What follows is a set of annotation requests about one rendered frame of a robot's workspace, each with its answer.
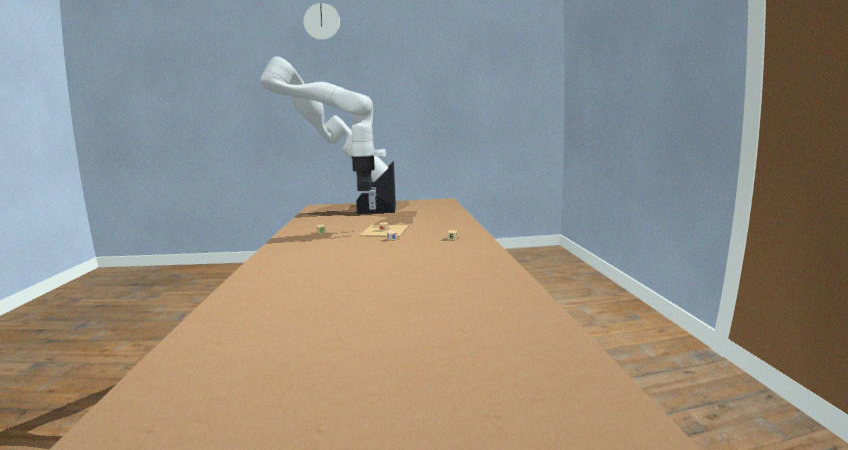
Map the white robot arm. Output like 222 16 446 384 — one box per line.
260 57 388 182

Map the tan flat mat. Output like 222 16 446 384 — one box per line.
359 225 408 237

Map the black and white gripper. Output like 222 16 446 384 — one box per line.
351 141 386 210

